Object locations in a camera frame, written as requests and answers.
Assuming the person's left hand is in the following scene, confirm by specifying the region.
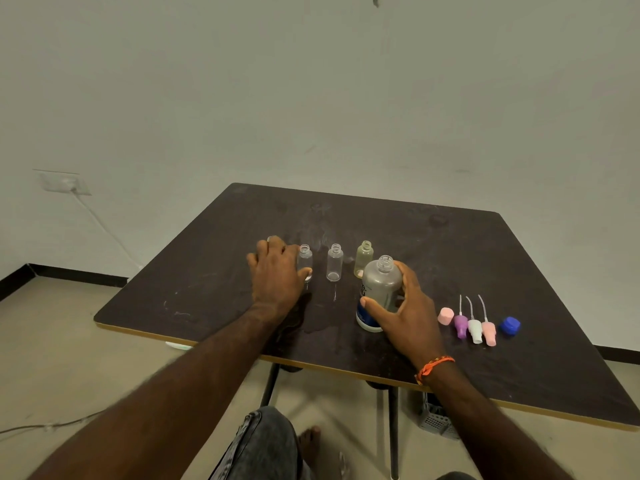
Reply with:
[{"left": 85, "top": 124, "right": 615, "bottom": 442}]
[{"left": 247, "top": 236, "right": 314, "bottom": 323}]

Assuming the person's right hand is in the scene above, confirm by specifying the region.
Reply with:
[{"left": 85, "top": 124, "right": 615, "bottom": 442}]
[{"left": 360, "top": 261, "right": 455, "bottom": 374}]

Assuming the large bottle with blue label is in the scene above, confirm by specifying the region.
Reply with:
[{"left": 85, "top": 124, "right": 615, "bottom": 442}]
[{"left": 356, "top": 255, "right": 404, "bottom": 333}]

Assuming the person's right forearm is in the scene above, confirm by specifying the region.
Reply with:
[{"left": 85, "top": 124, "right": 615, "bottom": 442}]
[{"left": 417, "top": 362, "right": 576, "bottom": 480}]

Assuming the person's left forearm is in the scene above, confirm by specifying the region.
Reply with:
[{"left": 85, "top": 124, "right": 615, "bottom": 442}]
[{"left": 27, "top": 305, "right": 301, "bottom": 480}]

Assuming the small clear plastic bottle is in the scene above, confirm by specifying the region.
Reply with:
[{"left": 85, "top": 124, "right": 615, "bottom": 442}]
[
  {"left": 298, "top": 244, "right": 314, "bottom": 283},
  {"left": 326, "top": 244, "right": 344, "bottom": 282}
]

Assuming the small yellowish plastic bottle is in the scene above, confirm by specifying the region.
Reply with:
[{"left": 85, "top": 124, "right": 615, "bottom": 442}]
[{"left": 353, "top": 240, "right": 374, "bottom": 279}]

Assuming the orange wrist band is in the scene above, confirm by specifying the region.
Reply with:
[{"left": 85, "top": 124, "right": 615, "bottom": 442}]
[{"left": 414, "top": 356, "right": 456, "bottom": 386}]

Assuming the purple spray pump top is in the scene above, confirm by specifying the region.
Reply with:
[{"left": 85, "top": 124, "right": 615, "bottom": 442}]
[{"left": 454, "top": 295, "right": 469, "bottom": 339}]

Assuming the white spray pump top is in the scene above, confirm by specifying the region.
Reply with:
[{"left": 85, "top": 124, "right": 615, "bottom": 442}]
[{"left": 465, "top": 296, "right": 484, "bottom": 344}]

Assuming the black table leg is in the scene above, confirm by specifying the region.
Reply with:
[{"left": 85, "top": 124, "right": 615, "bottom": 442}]
[
  {"left": 387, "top": 387, "right": 401, "bottom": 480},
  {"left": 259, "top": 364, "right": 282, "bottom": 408}
]

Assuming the pink spray pump top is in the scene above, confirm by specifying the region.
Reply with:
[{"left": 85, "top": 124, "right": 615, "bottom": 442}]
[{"left": 477, "top": 295, "right": 497, "bottom": 347}]

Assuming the grey plastic basket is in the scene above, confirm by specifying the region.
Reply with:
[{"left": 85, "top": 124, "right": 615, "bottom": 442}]
[{"left": 419, "top": 392, "right": 461, "bottom": 440}]

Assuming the person's bare foot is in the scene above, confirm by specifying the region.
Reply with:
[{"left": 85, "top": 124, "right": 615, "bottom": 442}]
[{"left": 298, "top": 427, "right": 322, "bottom": 470}]

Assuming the person's jeans leg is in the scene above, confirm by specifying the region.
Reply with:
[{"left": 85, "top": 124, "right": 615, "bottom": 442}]
[{"left": 209, "top": 407, "right": 307, "bottom": 480}]

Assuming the white power cable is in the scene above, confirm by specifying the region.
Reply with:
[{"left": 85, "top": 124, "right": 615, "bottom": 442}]
[{"left": 74, "top": 192, "right": 144, "bottom": 271}]

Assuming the white wall socket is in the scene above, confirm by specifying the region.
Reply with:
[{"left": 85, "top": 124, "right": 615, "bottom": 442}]
[{"left": 39, "top": 172, "right": 92, "bottom": 196}]

